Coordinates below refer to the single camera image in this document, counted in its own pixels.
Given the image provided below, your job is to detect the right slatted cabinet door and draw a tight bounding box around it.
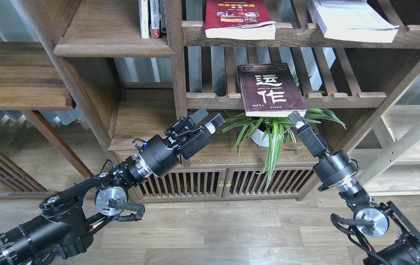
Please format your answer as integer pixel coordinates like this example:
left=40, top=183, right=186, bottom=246
left=223, top=167, right=323, bottom=199

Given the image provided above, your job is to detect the red book on shelf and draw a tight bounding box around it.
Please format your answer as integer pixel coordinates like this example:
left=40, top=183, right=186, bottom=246
left=205, top=0, right=276, bottom=40

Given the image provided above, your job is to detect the slatted cabinet door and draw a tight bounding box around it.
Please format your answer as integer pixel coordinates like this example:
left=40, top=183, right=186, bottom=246
left=223, top=167, right=323, bottom=199
left=133, top=169, right=227, bottom=202

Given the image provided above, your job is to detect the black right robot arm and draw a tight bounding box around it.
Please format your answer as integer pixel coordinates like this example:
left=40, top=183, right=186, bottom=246
left=288, top=112, right=420, bottom=265

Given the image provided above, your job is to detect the white lavender book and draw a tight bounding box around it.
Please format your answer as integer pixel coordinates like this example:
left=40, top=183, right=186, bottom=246
left=307, top=0, right=399, bottom=43

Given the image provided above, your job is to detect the red spine upright book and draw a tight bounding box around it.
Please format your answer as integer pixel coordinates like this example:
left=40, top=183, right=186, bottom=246
left=149, top=0, right=161, bottom=39

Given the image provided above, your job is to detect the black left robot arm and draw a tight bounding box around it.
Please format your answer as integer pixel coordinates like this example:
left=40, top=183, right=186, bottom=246
left=0, top=107, right=224, bottom=265

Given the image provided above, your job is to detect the left slatted cabinet door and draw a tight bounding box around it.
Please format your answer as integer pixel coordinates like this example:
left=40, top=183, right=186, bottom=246
left=133, top=169, right=227, bottom=202

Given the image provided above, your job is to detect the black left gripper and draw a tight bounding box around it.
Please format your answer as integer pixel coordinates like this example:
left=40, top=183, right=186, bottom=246
left=133, top=107, right=225, bottom=179

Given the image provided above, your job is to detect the green spider plant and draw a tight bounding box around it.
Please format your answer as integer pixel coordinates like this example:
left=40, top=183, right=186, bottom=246
left=222, top=73, right=346, bottom=190

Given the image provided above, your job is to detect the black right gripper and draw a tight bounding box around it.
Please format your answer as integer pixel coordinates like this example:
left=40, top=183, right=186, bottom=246
left=288, top=111, right=358, bottom=188

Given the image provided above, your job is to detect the dark wooden side table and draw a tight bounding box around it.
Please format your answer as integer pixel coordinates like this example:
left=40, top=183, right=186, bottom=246
left=0, top=42, right=92, bottom=177

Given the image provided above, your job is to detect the dark slatted wooden bench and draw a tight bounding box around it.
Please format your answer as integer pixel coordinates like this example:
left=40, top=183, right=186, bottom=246
left=0, top=152, right=57, bottom=199

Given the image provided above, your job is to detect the light wooden shelf rack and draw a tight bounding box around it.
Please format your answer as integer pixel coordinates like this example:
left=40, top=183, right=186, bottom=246
left=344, top=48, right=420, bottom=197

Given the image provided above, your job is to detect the white upright book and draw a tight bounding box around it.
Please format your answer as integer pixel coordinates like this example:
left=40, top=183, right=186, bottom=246
left=138, top=0, right=150, bottom=39

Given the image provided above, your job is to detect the dark wooden bookshelf cabinet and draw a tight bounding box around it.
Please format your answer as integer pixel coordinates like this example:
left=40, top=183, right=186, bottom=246
left=17, top=0, right=420, bottom=206

